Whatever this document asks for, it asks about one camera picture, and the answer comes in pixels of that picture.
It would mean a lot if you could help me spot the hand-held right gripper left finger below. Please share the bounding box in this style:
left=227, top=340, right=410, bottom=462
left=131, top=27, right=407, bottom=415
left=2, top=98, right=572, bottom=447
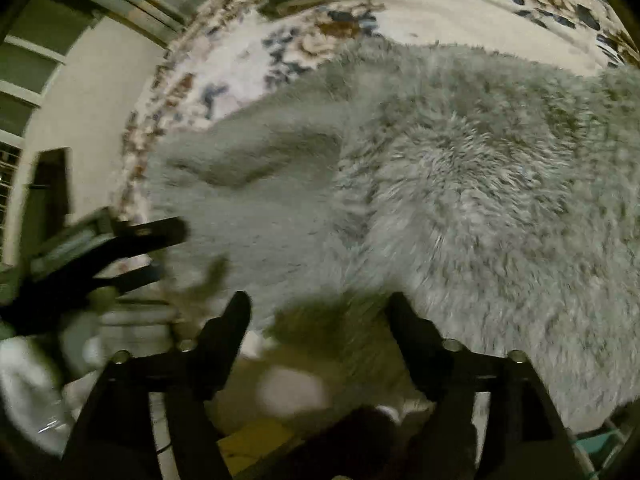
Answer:
left=62, top=290, right=252, bottom=480

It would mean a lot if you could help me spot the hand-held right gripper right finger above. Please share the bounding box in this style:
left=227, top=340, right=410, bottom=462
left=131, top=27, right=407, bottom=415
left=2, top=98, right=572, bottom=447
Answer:
left=387, top=291, right=587, bottom=480

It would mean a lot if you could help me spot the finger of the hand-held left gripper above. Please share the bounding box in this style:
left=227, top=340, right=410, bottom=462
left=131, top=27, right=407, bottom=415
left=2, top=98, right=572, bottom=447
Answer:
left=88, top=263, right=167, bottom=299
left=111, top=217, right=191, bottom=258

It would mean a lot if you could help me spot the grey fluffy blanket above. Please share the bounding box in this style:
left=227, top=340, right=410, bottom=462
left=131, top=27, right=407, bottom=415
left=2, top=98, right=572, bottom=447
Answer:
left=144, top=39, right=640, bottom=436

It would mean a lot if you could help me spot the yellow flat object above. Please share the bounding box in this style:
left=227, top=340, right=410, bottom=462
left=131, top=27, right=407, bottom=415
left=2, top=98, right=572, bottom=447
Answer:
left=217, top=419, right=304, bottom=468

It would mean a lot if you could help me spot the white plastic bag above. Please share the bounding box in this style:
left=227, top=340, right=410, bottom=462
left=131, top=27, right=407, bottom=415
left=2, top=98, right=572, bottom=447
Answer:
left=0, top=334, right=103, bottom=457

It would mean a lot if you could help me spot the teal object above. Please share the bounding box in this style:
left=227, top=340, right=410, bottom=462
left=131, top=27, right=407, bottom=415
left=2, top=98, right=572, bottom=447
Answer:
left=574, top=429, right=627, bottom=467

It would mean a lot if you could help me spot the floral bed sheet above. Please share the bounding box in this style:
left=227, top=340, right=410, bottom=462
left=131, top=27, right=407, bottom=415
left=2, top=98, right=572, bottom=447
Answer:
left=113, top=0, right=640, bottom=223

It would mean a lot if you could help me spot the dark wall fixture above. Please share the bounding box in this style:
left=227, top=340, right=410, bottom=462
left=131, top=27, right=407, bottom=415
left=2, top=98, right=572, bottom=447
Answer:
left=29, top=147, right=72, bottom=235

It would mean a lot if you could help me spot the window with white frame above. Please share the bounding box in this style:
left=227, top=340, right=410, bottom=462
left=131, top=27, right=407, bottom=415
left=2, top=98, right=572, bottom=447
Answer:
left=0, top=34, right=67, bottom=263

